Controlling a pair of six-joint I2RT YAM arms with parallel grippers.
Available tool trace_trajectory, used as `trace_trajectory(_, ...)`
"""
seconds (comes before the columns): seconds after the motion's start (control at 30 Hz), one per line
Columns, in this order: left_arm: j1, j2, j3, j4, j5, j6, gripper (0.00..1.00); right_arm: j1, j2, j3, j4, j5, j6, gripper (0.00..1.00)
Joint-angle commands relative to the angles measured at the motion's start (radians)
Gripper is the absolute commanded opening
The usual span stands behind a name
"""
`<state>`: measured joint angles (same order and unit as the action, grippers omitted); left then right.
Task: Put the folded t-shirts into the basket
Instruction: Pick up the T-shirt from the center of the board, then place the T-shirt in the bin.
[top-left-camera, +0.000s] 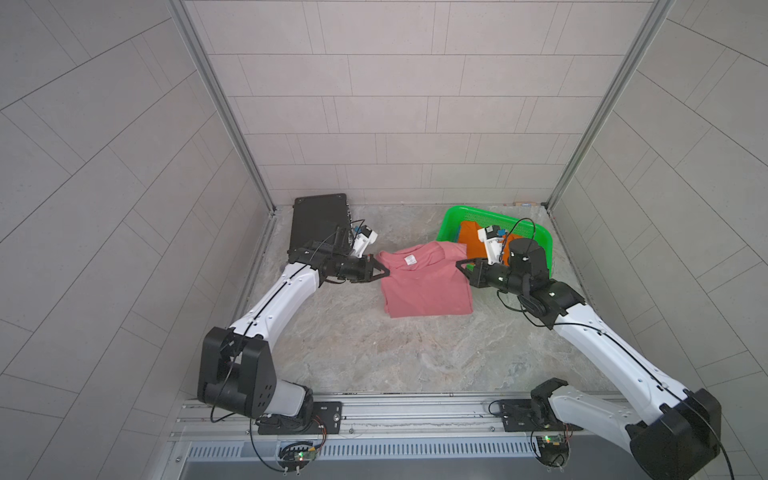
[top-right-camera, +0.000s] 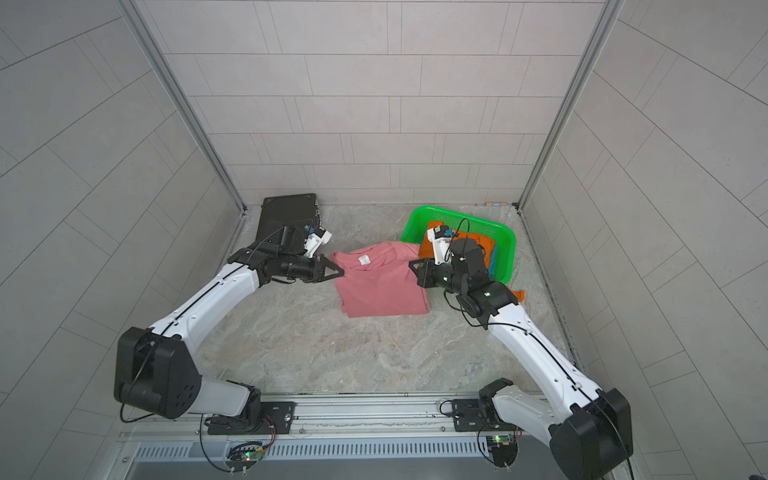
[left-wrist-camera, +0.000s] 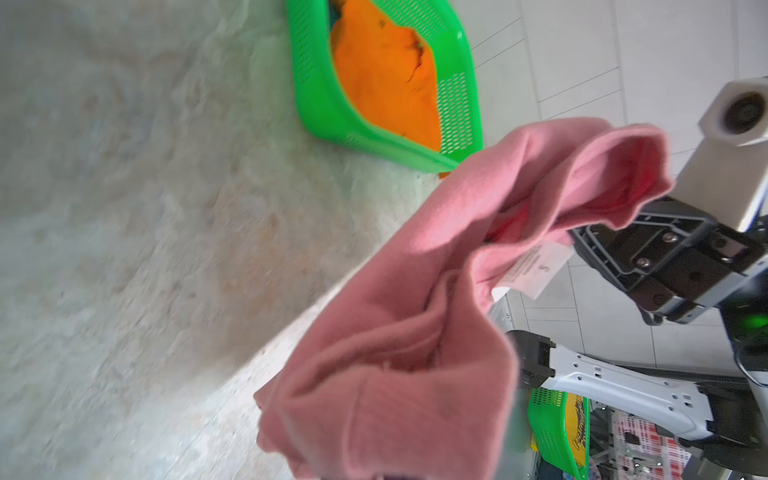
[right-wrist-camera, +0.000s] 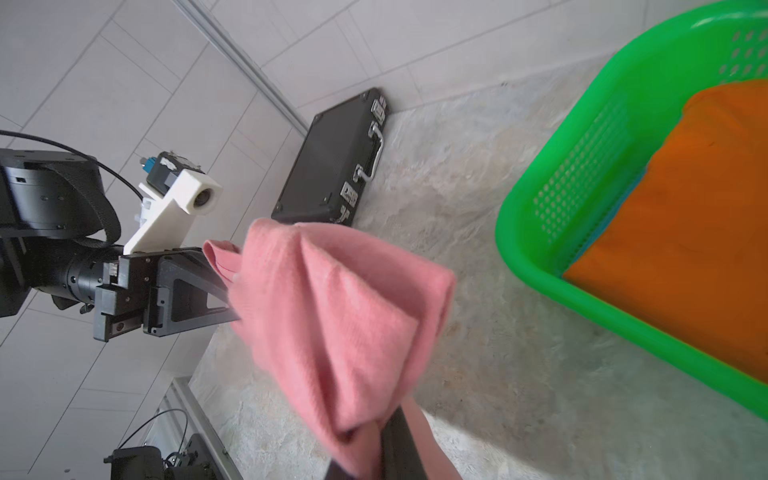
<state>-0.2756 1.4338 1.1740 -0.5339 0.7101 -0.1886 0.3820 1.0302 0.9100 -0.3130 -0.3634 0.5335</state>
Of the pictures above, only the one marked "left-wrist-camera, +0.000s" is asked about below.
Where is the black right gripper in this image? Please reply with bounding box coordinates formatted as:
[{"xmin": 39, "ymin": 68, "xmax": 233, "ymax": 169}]
[{"xmin": 569, "ymin": 197, "xmax": 767, "ymax": 324}]

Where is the pink t-shirt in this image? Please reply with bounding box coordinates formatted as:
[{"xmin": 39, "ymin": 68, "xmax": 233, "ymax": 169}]
[{"xmin": 254, "ymin": 118, "xmax": 673, "ymax": 479}]

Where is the orange t-shirt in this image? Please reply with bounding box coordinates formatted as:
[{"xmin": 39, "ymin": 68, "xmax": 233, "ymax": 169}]
[{"xmin": 330, "ymin": 0, "xmax": 442, "ymax": 151}]

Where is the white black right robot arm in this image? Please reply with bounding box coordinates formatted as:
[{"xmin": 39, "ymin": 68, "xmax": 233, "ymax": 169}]
[{"xmin": 570, "ymin": 197, "xmax": 767, "ymax": 387}]

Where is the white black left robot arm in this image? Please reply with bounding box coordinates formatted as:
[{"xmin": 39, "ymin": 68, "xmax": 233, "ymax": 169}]
[{"xmin": 506, "ymin": 330, "xmax": 767, "ymax": 479}]

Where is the green plastic basket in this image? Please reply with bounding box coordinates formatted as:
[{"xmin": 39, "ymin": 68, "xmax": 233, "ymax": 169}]
[{"xmin": 286, "ymin": 0, "xmax": 485, "ymax": 173}]

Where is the red white checkered cloth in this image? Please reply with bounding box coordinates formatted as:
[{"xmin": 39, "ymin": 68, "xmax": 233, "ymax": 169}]
[{"xmin": 611, "ymin": 410, "xmax": 691, "ymax": 480}]

